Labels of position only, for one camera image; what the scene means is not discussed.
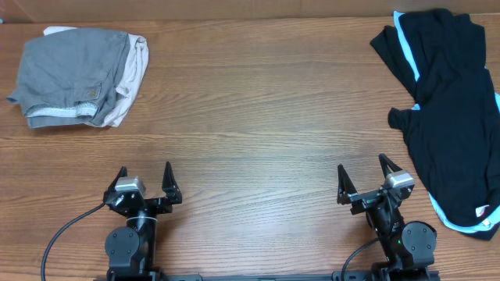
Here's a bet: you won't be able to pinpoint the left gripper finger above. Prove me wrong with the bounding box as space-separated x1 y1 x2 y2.
162 162 182 197
107 166 127 192

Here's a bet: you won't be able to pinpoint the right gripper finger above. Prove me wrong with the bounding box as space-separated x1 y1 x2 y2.
378 153 402 177
337 165 357 197

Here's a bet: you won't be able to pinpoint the black t-shirt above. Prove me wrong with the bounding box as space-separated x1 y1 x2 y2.
371 9 499 226

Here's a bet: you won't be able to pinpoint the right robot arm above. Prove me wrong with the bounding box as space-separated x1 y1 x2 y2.
332 154 440 281

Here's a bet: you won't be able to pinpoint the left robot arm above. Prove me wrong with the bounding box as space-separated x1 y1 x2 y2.
103 162 183 280

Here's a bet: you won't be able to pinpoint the grey folded shorts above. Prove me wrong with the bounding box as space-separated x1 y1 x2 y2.
7 28 130 129

